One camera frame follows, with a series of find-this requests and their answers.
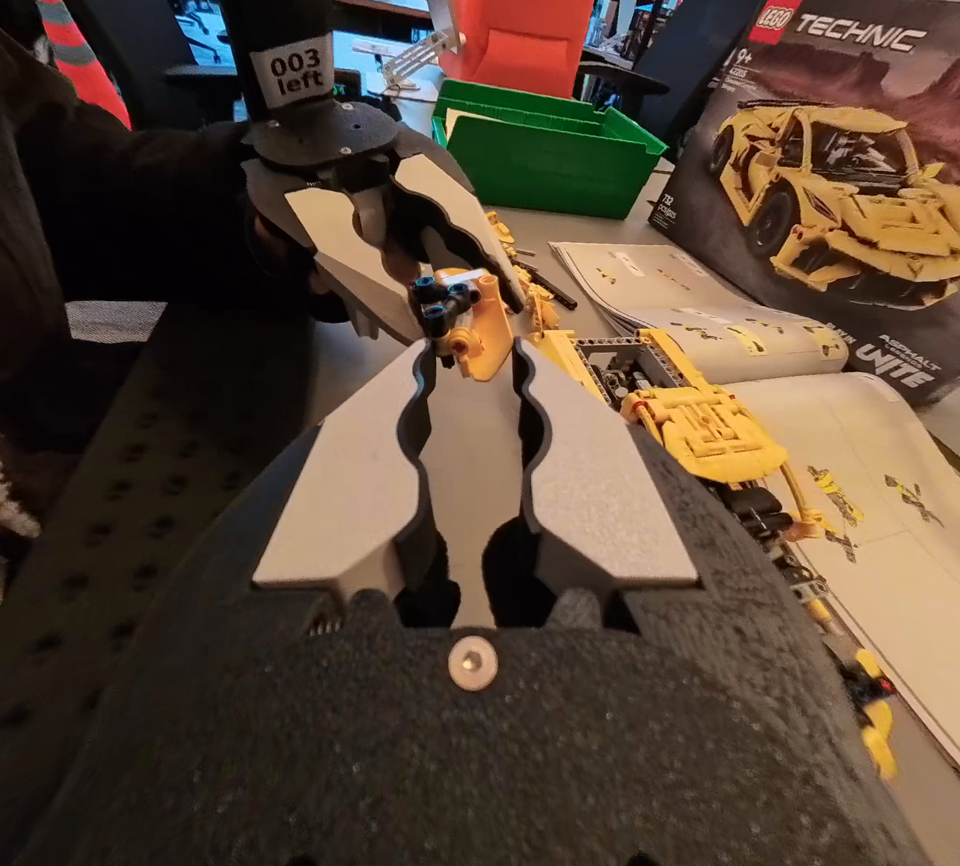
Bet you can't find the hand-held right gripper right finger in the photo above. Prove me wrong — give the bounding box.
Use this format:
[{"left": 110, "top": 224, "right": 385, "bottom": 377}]
[{"left": 515, "top": 338, "right": 700, "bottom": 627}]

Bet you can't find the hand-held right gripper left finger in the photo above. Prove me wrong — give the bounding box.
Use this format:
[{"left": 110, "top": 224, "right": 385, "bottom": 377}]
[{"left": 252, "top": 341, "right": 436, "bottom": 627}]

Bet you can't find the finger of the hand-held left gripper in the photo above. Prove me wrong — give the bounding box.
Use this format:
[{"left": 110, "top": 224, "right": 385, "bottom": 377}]
[
  {"left": 285, "top": 184, "right": 429, "bottom": 346},
  {"left": 393, "top": 154, "right": 529, "bottom": 315}
]

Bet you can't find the yellow brick car model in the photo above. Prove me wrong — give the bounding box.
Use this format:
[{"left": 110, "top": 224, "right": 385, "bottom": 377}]
[{"left": 518, "top": 326, "right": 901, "bottom": 784}]

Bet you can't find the yellow curved panel piece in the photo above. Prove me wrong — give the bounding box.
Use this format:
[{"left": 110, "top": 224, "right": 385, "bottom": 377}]
[{"left": 413, "top": 266, "right": 520, "bottom": 384}]

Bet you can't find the pile of yellow brick pieces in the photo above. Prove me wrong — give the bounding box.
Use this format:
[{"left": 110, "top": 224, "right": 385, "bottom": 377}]
[{"left": 480, "top": 214, "right": 579, "bottom": 334}]

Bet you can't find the person's left forearm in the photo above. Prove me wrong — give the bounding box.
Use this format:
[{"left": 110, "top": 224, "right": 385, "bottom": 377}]
[{"left": 0, "top": 26, "right": 324, "bottom": 309}]

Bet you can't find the grey desk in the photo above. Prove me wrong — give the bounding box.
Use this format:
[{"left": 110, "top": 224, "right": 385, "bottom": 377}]
[{"left": 300, "top": 26, "right": 960, "bottom": 866}]

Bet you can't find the green plastic bin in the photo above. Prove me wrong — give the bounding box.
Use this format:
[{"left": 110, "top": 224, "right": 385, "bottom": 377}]
[{"left": 432, "top": 79, "right": 669, "bottom": 222}]

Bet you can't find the black perforated mat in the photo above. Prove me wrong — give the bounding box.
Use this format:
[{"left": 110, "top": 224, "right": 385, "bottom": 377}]
[{"left": 0, "top": 299, "right": 324, "bottom": 844}]

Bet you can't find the red plastic container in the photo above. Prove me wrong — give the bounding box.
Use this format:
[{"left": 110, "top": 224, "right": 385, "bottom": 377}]
[{"left": 435, "top": 0, "right": 601, "bottom": 99}]

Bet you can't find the orange traffic cone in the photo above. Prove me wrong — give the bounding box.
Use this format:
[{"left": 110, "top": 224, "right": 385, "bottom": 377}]
[{"left": 18, "top": 0, "right": 133, "bottom": 132}]

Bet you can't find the open instruction booklet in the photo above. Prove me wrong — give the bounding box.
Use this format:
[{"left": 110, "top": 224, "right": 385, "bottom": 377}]
[{"left": 552, "top": 239, "right": 960, "bottom": 769}]

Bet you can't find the black office chair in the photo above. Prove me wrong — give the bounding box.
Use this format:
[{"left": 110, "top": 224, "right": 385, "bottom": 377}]
[{"left": 623, "top": 0, "right": 814, "bottom": 139}]

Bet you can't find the fleece-lined jacket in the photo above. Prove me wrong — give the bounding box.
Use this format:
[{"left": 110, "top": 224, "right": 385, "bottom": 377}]
[{"left": 0, "top": 431, "right": 46, "bottom": 544}]

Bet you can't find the toy car box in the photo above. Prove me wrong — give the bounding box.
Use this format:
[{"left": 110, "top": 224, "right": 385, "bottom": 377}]
[{"left": 668, "top": 0, "right": 960, "bottom": 405}]

